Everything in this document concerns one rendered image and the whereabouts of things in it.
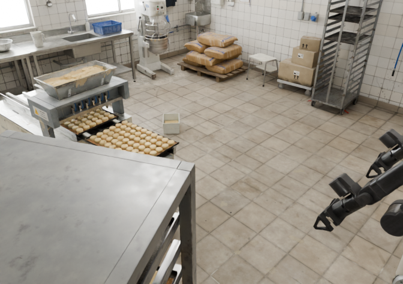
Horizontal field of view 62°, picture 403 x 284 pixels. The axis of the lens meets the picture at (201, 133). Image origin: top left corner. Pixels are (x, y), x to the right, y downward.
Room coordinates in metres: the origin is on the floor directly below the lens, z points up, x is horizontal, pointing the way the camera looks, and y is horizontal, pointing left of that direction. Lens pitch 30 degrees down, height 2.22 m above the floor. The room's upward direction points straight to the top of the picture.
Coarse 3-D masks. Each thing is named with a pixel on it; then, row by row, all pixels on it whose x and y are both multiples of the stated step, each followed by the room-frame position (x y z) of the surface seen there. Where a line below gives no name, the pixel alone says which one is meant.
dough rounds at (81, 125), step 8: (96, 112) 2.66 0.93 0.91; (104, 112) 2.62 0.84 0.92; (72, 120) 2.46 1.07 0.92; (80, 120) 2.50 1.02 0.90; (88, 120) 2.46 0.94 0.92; (96, 120) 2.46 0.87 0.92; (104, 120) 2.49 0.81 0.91; (72, 128) 2.34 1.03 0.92; (80, 128) 2.33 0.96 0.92; (88, 128) 2.35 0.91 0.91
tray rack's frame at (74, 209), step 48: (0, 144) 0.64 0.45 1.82; (48, 144) 0.64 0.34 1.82; (0, 192) 0.48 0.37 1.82; (48, 192) 0.48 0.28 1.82; (96, 192) 0.48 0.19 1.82; (144, 192) 0.48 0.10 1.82; (0, 240) 0.36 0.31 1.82; (48, 240) 0.36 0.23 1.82; (96, 240) 0.36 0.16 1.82; (144, 240) 0.36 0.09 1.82
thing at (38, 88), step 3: (36, 84) 3.32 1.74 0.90; (36, 87) 3.30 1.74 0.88; (39, 87) 3.25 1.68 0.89; (39, 90) 3.27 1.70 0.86; (42, 90) 3.22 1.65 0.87; (111, 120) 2.52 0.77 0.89; (114, 120) 2.51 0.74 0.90; (117, 120) 2.51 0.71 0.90; (108, 123) 2.56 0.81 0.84; (111, 123) 2.53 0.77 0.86; (114, 123) 2.50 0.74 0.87; (174, 147) 2.08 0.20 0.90; (168, 150) 2.11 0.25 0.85; (171, 150) 2.09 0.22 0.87; (174, 150) 2.09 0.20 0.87; (174, 153) 2.08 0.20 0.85
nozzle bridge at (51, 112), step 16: (112, 80) 2.71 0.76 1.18; (32, 96) 2.37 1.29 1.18; (48, 96) 2.37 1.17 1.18; (80, 96) 2.37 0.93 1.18; (96, 96) 2.54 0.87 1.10; (112, 96) 2.67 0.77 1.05; (128, 96) 2.70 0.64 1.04; (32, 112) 2.32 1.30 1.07; (48, 112) 2.16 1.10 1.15; (64, 112) 2.31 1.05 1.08; (80, 112) 2.37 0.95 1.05; (48, 128) 2.21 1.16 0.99
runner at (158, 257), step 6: (174, 216) 0.57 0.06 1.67; (174, 222) 0.52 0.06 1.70; (174, 228) 0.52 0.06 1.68; (168, 234) 0.49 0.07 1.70; (168, 240) 0.49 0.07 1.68; (162, 246) 0.46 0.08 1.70; (162, 252) 0.46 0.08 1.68; (156, 258) 0.43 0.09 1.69; (156, 264) 0.43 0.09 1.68; (150, 270) 0.41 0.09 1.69; (150, 276) 0.40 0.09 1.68; (144, 282) 0.38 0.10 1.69
